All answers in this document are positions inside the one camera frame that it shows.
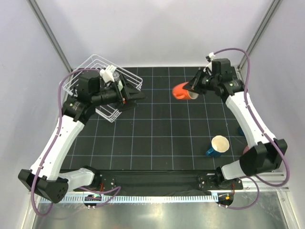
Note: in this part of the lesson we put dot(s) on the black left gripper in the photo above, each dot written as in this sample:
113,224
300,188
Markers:
127,93

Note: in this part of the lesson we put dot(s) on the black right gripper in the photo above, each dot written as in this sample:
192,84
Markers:
191,85

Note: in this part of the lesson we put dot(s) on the orange mug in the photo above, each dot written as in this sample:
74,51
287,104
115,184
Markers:
180,93

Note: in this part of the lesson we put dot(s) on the clear faceted glass cup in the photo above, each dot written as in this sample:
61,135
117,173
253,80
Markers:
116,76

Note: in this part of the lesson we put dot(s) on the dark navy glazed mug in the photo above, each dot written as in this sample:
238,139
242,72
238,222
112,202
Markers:
240,131

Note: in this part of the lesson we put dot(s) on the light green plastic cup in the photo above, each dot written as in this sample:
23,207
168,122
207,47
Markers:
120,85

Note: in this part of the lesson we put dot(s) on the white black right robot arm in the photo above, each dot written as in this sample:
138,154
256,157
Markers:
266,152

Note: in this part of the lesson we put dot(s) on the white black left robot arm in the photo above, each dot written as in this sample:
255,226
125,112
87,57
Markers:
44,177

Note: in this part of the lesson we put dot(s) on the black grid mat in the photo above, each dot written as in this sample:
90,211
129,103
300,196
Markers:
161,132

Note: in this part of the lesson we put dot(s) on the blue mug white inside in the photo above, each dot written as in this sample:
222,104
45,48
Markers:
219,145

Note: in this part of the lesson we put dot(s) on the pink cup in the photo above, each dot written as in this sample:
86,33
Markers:
246,149

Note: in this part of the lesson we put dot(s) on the white wire dish rack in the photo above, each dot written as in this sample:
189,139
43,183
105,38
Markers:
95,66

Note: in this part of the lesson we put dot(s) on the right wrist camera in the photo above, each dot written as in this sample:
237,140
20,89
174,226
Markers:
220,69

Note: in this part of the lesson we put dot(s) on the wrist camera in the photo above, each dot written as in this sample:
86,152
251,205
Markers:
220,69
91,84

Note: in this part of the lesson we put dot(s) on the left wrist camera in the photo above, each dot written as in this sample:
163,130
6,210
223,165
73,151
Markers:
91,84

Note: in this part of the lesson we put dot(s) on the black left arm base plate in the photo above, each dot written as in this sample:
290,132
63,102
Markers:
107,183

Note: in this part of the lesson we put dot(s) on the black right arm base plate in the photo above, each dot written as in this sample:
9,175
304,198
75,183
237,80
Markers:
206,182

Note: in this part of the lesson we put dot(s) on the white slotted cable duct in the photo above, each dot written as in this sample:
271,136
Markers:
90,198

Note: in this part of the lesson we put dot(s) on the aluminium frame post right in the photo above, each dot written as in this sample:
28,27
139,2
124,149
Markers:
272,9

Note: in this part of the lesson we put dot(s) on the aluminium frame post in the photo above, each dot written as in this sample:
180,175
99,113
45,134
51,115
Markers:
272,9
49,33

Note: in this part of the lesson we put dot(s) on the aluminium frame post left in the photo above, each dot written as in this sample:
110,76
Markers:
49,33

